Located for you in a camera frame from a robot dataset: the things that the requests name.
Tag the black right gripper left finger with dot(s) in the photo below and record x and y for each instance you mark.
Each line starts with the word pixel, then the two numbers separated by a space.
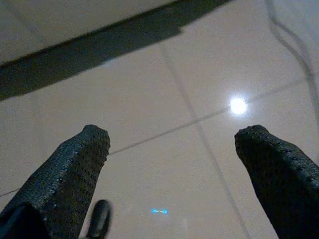
pixel 64 174

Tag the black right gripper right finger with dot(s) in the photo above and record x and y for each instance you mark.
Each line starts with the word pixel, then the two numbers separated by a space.
pixel 286 189

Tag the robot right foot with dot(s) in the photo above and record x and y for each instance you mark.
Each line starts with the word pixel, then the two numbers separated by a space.
pixel 99 219

